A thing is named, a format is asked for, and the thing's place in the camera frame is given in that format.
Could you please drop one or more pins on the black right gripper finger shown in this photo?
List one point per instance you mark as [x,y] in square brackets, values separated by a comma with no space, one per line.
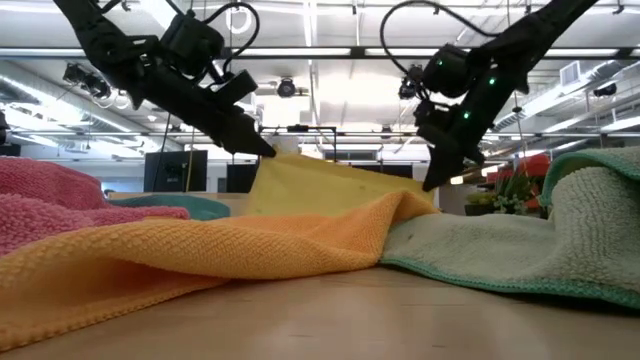
[428,160]
[447,162]

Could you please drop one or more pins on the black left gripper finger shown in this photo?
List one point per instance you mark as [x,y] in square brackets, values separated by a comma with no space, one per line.
[242,140]
[256,129]

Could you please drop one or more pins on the teal blue microfiber towel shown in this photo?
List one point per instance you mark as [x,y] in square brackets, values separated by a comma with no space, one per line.
[200,207]

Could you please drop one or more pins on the yellow microfiber towel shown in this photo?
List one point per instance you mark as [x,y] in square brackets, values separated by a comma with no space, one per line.
[325,190]

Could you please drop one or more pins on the light green microfiber towel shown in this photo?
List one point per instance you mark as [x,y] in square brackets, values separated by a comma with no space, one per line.
[500,250]

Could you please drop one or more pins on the orange microfiber towel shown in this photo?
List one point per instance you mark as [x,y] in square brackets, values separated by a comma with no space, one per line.
[200,250]

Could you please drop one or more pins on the pink microfiber towel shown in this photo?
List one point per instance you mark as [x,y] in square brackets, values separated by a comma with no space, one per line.
[50,200]

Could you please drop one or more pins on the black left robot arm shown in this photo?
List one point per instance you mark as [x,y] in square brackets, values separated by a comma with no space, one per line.
[100,45]

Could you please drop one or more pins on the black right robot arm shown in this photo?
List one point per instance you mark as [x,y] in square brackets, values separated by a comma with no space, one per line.
[525,40]

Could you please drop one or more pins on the small black monitor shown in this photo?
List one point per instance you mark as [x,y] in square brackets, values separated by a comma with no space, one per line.
[240,177]

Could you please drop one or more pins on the black ceiling spot lamp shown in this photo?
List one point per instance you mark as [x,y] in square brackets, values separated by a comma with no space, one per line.
[286,88]

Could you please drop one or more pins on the large black monitor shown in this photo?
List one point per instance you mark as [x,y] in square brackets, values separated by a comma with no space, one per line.
[175,172]

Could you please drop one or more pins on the white air vent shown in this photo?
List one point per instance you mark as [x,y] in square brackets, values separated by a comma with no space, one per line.
[571,73]

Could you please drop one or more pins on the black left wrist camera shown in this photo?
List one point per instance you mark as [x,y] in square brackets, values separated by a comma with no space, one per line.
[235,87]

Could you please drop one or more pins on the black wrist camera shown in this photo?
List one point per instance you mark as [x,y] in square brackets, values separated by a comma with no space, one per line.
[235,87]
[411,82]

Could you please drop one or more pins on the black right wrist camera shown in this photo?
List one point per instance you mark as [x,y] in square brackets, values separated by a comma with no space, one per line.
[411,82]

